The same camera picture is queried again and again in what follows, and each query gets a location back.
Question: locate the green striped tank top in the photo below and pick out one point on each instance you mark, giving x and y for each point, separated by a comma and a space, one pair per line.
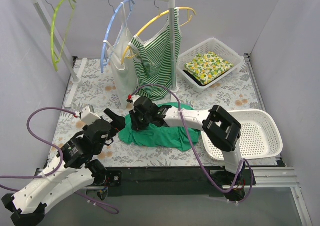
153, 61

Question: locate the blue hanger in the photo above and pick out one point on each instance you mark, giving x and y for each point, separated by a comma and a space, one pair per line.
115, 29

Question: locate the white laundry basket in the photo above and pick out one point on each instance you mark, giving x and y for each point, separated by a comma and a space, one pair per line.
260, 136

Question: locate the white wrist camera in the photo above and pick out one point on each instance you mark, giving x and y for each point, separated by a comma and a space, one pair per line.
131, 99
88, 115

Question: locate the floral table mat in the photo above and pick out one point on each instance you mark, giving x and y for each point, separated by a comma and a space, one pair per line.
234, 92

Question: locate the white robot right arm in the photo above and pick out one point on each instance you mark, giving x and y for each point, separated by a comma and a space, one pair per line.
218, 124

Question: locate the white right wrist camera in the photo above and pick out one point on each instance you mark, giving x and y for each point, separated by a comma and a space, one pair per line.
131, 99

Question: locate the black folded cloth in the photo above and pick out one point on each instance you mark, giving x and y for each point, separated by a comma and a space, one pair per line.
193, 77

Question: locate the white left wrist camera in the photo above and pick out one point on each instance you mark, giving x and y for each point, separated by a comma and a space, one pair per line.
88, 115

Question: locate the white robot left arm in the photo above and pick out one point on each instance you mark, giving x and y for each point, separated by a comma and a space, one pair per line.
70, 170

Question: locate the lemon print folded cloth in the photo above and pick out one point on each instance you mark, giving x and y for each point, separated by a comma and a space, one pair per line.
207, 67

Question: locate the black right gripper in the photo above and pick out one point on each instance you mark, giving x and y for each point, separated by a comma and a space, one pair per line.
136, 121

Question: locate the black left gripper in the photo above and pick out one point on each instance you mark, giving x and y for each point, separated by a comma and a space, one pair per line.
110, 125

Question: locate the white basket with cloths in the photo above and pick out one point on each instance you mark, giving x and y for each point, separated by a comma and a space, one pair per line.
211, 44

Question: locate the yellow hanger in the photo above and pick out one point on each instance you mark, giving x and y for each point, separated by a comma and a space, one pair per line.
155, 23

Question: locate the white clothes rack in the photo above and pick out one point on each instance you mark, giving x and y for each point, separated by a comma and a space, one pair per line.
92, 17

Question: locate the white tank top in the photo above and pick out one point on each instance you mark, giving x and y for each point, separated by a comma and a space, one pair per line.
124, 73

